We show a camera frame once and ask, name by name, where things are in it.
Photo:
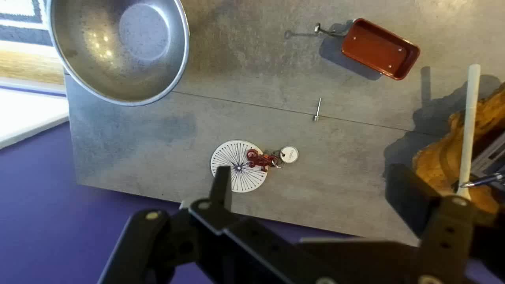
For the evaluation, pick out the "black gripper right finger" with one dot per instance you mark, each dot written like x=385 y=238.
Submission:
x=446 y=237

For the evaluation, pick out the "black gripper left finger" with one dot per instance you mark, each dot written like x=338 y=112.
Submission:
x=221 y=183

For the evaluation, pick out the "red toy trolley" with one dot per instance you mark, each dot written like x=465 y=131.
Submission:
x=379 y=49

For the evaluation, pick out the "toy penny-farthing bicycle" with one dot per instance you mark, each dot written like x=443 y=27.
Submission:
x=237 y=158

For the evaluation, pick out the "wooden tray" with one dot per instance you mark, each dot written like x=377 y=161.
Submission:
x=439 y=158

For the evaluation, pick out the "black and blue tool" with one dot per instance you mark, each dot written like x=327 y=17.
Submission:
x=491 y=158

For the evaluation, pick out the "large metal bowl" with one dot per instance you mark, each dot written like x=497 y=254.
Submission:
x=120 y=47

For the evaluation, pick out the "striped floor mat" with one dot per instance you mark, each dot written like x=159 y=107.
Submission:
x=20 y=28

